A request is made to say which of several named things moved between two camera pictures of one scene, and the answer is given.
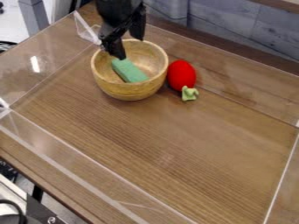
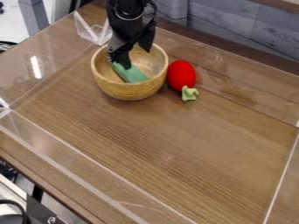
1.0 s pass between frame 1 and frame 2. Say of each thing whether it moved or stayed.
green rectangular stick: stayed
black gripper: moved
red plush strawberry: stayed
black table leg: stayed
